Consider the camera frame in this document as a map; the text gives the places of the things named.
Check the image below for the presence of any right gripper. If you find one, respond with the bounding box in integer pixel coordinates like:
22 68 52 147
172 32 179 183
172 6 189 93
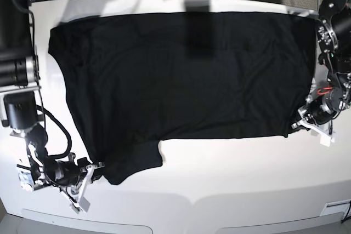
53 153 105 190

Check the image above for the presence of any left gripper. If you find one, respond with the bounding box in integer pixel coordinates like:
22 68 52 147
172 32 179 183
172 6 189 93
291 95 338 132

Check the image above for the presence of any black graphic T-shirt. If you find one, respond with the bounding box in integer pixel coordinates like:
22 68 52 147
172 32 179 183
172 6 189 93
48 12 315 185

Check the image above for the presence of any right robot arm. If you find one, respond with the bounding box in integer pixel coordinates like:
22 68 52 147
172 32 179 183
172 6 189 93
1 0 103 193

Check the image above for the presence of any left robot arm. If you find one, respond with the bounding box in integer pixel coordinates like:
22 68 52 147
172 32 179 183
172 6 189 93
291 0 350 132

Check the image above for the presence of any white label sticker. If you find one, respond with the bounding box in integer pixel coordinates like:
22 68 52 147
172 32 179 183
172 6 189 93
320 199 350 216

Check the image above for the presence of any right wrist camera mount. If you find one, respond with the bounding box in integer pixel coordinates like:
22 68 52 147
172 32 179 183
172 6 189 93
61 175 90 214

